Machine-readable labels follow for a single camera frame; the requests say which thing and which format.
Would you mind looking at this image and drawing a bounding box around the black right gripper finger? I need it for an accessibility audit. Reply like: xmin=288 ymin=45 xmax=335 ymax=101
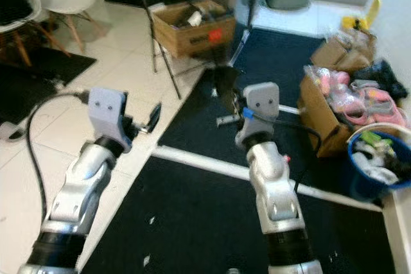
xmin=215 ymin=67 xmax=240 ymax=111

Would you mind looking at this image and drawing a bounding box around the white crumpled trash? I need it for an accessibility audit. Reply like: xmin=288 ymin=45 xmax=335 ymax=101
xmin=188 ymin=11 xmax=205 ymax=28

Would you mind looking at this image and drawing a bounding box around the green trash piece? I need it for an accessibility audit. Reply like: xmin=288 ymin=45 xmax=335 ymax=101
xmin=363 ymin=131 xmax=396 ymax=150

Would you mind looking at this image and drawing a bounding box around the blue rubbish bin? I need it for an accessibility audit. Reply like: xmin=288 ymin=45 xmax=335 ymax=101
xmin=347 ymin=130 xmax=411 ymax=203

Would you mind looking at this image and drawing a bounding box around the white plastic trash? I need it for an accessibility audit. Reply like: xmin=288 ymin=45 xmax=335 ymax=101
xmin=356 ymin=149 xmax=400 ymax=185

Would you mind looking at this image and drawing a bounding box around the white stand bar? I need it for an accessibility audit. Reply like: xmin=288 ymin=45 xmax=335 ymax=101
xmin=215 ymin=27 xmax=252 ymax=73

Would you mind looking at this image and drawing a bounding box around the large black floor mat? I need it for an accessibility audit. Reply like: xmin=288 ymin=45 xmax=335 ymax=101
xmin=157 ymin=27 xmax=386 ymax=198
xmin=80 ymin=155 xmax=396 ymax=274

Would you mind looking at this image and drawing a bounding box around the cardboard box with red label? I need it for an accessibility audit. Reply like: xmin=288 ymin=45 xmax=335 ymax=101
xmin=153 ymin=0 xmax=237 ymax=58

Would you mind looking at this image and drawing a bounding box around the tall open cardboard box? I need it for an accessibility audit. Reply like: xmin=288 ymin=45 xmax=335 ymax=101
xmin=299 ymin=72 xmax=355 ymax=158

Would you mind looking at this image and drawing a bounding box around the small black floor mat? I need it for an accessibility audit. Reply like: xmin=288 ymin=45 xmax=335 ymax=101
xmin=0 ymin=46 xmax=97 ymax=124

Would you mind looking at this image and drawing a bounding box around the small brown cardboard box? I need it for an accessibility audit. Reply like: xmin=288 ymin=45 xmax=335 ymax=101
xmin=310 ymin=30 xmax=376 ymax=74

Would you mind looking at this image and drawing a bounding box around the small grey floor object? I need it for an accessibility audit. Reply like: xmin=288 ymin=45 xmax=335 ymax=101
xmin=3 ymin=123 xmax=26 ymax=143

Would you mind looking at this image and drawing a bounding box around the pink plastic bag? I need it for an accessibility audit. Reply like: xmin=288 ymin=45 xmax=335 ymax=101
xmin=307 ymin=65 xmax=408 ymax=130

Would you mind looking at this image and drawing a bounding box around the yellow plastic item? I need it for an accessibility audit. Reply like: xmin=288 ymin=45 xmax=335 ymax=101
xmin=340 ymin=0 xmax=383 ymax=32

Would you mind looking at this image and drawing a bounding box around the black plastic bag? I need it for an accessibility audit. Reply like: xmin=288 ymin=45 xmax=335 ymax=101
xmin=356 ymin=59 xmax=408 ymax=101

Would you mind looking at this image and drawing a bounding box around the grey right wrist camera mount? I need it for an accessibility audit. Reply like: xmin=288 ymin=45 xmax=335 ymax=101
xmin=241 ymin=83 xmax=281 ymax=143

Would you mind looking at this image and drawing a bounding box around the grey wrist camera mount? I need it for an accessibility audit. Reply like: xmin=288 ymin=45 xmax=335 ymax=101
xmin=89 ymin=87 xmax=128 ymax=150
xmin=241 ymin=83 xmax=281 ymax=143

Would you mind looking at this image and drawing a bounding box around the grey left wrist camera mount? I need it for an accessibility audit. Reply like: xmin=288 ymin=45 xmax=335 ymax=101
xmin=89 ymin=87 xmax=128 ymax=150

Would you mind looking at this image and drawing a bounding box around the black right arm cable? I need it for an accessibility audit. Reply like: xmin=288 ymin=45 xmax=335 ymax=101
xmin=243 ymin=108 xmax=325 ymax=194

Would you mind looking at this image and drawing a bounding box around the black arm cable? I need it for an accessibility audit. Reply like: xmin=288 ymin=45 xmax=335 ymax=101
xmin=26 ymin=91 xmax=94 ymax=223
xmin=243 ymin=108 xmax=325 ymax=194

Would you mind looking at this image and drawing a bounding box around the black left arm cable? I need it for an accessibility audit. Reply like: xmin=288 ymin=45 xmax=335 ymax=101
xmin=26 ymin=91 xmax=94 ymax=223

